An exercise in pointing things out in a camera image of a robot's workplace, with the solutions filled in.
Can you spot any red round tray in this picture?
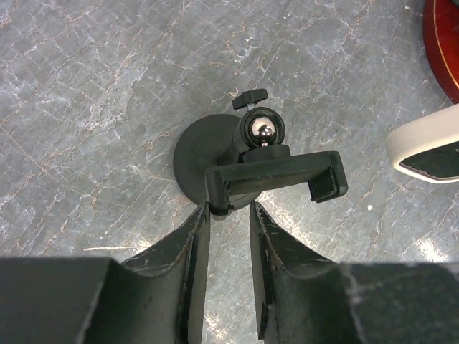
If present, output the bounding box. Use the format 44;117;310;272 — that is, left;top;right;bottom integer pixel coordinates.
422;0;459;104

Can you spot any black phone stand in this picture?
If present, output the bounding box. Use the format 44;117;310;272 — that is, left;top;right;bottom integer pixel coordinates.
173;89;348;220

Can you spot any phone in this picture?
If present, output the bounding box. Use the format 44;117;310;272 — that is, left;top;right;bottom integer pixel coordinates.
386;105;458;184

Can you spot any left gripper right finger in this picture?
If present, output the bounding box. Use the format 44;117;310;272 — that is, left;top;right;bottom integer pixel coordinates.
250;201;355;343

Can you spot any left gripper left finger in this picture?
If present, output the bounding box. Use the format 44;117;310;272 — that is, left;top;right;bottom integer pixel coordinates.
122;203;210;343

